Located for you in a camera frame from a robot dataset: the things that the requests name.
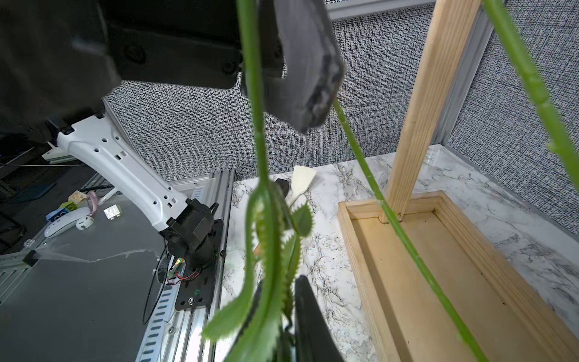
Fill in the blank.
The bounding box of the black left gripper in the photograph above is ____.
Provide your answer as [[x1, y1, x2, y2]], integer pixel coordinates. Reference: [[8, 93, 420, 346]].
[[98, 1, 345, 134]]

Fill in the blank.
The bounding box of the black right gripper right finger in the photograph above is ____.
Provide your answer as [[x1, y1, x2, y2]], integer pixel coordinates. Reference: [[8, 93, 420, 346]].
[[294, 275, 344, 361]]

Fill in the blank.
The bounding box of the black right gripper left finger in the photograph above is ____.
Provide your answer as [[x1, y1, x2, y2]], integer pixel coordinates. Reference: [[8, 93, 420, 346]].
[[225, 281, 271, 361]]

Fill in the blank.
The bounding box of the green leafy sprig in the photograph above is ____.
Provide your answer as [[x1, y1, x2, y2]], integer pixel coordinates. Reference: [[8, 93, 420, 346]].
[[201, 0, 315, 362]]

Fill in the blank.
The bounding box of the white rose with stem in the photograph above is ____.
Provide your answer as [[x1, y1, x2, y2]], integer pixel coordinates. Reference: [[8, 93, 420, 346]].
[[333, 98, 489, 361]]

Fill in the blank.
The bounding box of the peach rose with stem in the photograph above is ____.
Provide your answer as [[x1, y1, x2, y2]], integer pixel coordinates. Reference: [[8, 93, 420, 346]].
[[482, 0, 578, 188]]

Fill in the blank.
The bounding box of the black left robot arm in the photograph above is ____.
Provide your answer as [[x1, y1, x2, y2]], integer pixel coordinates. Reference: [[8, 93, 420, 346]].
[[1, 1, 344, 270]]

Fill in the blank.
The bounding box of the black scoop tool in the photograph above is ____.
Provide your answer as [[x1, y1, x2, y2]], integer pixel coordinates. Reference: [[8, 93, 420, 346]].
[[274, 178, 290, 198]]

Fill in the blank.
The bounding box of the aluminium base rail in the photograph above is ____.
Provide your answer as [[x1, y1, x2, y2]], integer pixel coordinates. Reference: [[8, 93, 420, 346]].
[[0, 168, 237, 362]]

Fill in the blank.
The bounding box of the wooden handled spatula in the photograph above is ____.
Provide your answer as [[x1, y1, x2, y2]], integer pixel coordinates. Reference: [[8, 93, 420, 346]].
[[252, 165, 317, 259]]

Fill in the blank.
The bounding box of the wooden hanging rack frame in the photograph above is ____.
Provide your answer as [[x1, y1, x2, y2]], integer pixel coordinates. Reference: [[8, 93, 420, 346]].
[[338, 1, 578, 361]]

